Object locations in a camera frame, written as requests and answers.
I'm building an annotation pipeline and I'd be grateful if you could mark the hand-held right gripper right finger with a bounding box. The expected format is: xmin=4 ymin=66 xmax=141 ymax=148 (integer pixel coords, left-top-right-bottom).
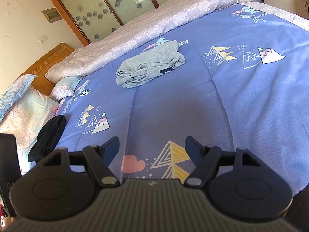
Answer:
xmin=185 ymin=136 xmax=261 ymax=188

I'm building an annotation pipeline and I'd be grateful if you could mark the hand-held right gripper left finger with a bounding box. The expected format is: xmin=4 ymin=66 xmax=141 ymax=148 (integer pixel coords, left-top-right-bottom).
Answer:
xmin=42 ymin=136 xmax=121 ymax=188

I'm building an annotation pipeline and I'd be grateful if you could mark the blue printed blanket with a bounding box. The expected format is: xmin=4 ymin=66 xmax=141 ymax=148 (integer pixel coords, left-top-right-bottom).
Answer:
xmin=21 ymin=1 xmax=309 ymax=194

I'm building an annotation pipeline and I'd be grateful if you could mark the black cloth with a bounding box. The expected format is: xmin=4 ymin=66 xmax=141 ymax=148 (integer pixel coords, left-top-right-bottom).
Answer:
xmin=27 ymin=115 xmax=66 ymax=163

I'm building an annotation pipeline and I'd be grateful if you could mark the large floral pillow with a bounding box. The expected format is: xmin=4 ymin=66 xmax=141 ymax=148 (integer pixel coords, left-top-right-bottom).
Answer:
xmin=0 ymin=74 xmax=60 ymax=175

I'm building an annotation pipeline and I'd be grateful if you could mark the wooden woven headboard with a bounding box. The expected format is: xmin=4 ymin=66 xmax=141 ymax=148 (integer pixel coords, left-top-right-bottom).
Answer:
xmin=0 ymin=43 xmax=76 ymax=100

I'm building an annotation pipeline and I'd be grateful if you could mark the lilac floral quilt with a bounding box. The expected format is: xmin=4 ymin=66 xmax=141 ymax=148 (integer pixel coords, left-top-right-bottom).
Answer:
xmin=45 ymin=0 xmax=256 ymax=83

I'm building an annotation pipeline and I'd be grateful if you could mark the wooden wardrobe with glass doors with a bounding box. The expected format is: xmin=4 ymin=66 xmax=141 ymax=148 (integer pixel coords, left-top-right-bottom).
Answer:
xmin=38 ymin=0 xmax=199 ymax=48

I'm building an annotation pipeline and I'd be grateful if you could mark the grey electrical panel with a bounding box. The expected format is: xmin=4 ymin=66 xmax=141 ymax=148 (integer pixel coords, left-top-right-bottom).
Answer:
xmin=41 ymin=8 xmax=61 ymax=24

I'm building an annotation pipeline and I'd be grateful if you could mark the lilac floral bed sheet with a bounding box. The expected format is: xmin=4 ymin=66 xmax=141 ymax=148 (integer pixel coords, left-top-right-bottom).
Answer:
xmin=249 ymin=1 xmax=309 ymax=32

